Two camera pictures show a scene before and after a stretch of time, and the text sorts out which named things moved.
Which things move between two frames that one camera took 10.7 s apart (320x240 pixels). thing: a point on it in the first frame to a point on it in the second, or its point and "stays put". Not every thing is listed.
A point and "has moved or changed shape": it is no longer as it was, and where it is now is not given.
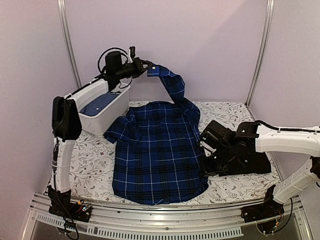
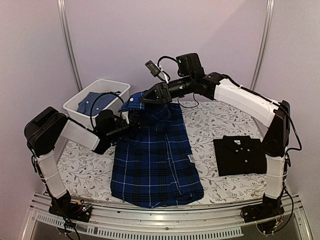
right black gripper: [206, 171] to [166, 98]
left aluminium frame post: [67, 30] stays put
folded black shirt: [244, 163] stays put
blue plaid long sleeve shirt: [157, 158] has moved or changed shape
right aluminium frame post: [267, 33] stays put
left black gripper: [140, 69] to [135, 125]
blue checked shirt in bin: [97, 103] stays put
